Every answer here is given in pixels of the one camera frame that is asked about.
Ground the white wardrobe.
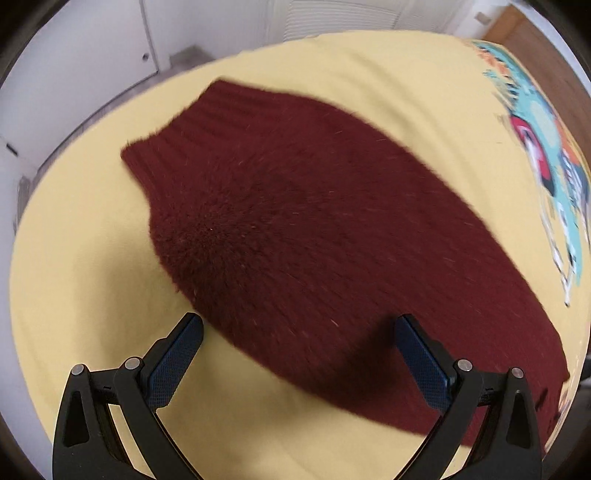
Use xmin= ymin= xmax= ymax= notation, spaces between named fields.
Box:
xmin=0 ymin=0 xmax=462 ymax=153

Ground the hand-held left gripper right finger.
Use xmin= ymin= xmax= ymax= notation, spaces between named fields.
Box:
xmin=394 ymin=315 xmax=543 ymax=480

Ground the yellow printed blanket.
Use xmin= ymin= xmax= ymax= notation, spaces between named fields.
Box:
xmin=9 ymin=30 xmax=591 ymax=480

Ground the dark red fuzzy sweater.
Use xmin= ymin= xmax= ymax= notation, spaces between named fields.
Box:
xmin=121 ymin=79 xmax=571 ymax=448

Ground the wooden headboard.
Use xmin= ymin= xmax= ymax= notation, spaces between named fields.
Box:
xmin=482 ymin=7 xmax=591 ymax=153

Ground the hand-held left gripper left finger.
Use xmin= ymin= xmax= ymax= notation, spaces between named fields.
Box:
xmin=53 ymin=313 xmax=203 ymax=480

